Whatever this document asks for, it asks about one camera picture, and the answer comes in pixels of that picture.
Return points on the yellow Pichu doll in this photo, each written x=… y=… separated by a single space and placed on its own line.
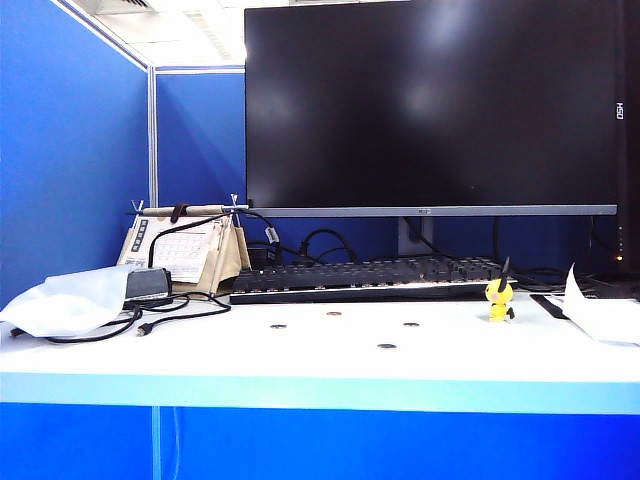
x=498 y=300

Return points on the black mechanical keyboard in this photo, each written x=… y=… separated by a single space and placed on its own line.
x=350 y=280

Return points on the small black power brick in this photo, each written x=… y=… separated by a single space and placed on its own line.
x=260 y=254

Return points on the grey monitor stand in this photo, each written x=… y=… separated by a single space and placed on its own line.
x=415 y=235

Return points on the beige desk calendar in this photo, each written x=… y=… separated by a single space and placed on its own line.
x=180 y=250

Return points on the large black monitor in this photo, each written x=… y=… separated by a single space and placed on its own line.
x=425 y=100

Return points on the black adapter hub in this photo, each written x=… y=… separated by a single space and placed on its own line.
x=147 y=282

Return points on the white plastic bag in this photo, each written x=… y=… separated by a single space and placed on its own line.
x=65 y=300

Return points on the white paper sheet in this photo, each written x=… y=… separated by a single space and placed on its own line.
x=595 y=310

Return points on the black monitor with white logo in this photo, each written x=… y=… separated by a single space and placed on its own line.
x=630 y=150

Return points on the aluminium partition post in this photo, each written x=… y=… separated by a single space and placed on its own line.
x=152 y=140

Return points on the pale desk panel post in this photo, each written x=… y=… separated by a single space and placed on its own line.
x=156 y=440

